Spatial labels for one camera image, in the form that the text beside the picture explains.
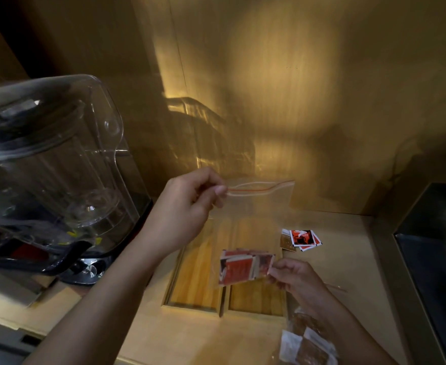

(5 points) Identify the clear bag of brown sachets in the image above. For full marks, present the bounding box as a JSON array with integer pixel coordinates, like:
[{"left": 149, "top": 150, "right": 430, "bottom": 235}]
[{"left": 272, "top": 306, "right": 340, "bottom": 365}]

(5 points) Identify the dark steel basin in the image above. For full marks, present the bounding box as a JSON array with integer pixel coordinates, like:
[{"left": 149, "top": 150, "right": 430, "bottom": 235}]
[{"left": 371, "top": 181, "right": 446, "bottom": 365}]

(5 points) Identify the person's left hand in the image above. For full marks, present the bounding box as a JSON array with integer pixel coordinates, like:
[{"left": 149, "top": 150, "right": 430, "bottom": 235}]
[{"left": 135, "top": 167, "right": 229, "bottom": 260}]

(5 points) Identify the person's left forearm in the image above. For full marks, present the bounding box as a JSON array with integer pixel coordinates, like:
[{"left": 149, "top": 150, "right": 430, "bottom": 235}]
[{"left": 21, "top": 231, "right": 159, "bottom": 365}]

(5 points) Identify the clear blender sound cover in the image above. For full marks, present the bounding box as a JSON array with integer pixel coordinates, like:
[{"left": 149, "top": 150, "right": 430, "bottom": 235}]
[{"left": 0, "top": 74, "right": 141, "bottom": 260}]

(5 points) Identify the white brown sachet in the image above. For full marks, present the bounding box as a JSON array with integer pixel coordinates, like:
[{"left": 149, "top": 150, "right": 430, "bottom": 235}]
[
  {"left": 279, "top": 330, "right": 304, "bottom": 364},
  {"left": 296, "top": 327, "right": 339, "bottom": 365}
]

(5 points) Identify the wooden inset tray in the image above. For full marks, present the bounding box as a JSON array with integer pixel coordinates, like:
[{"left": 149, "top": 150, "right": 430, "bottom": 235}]
[
  {"left": 224, "top": 216, "right": 289, "bottom": 319},
  {"left": 161, "top": 219, "right": 226, "bottom": 315}
]

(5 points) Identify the bundle of red sachets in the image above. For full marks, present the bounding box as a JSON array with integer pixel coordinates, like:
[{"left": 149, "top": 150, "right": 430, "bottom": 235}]
[{"left": 218, "top": 248, "right": 276, "bottom": 286}]

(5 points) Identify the blender jar with black handle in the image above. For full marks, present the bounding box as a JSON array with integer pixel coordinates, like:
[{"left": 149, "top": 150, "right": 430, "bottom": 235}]
[{"left": 0, "top": 99, "right": 121, "bottom": 277}]

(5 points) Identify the red black sachet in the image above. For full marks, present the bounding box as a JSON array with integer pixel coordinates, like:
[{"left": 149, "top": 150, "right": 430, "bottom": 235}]
[
  {"left": 289, "top": 229, "right": 318, "bottom": 247},
  {"left": 298, "top": 235, "right": 323, "bottom": 252}
]

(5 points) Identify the clear zip bag red stripe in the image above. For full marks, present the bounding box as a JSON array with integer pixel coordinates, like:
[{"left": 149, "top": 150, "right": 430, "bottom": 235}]
[{"left": 209, "top": 179, "right": 296, "bottom": 263}]

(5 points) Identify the person's right forearm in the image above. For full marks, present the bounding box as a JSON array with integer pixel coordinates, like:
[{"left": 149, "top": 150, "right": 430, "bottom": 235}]
[{"left": 303, "top": 289, "right": 399, "bottom": 365}]

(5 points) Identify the person's right hand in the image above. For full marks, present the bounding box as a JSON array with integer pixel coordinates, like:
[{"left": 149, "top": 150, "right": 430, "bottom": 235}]
[{"left": 266, "top": 258, "right": 325, "bottom": 305}]

